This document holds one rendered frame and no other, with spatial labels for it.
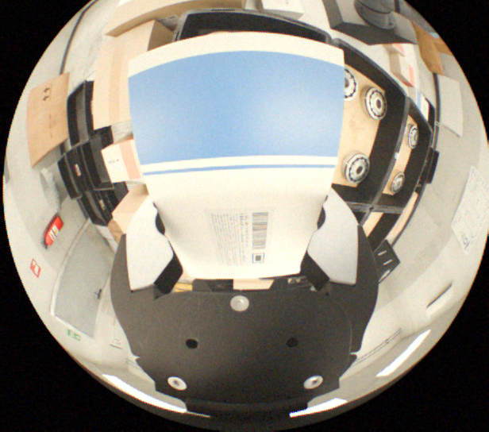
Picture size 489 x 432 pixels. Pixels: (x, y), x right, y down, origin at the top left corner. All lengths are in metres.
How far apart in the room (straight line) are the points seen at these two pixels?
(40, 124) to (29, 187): 0.75
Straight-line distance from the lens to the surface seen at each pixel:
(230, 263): 0.15
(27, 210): 2.59
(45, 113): 2.58
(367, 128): 0.55
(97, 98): 0.57
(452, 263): 3.71
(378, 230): 0.90
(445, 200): 3.53
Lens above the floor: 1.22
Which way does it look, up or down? 58 degrees down
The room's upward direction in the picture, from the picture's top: 175 degrees clockwise
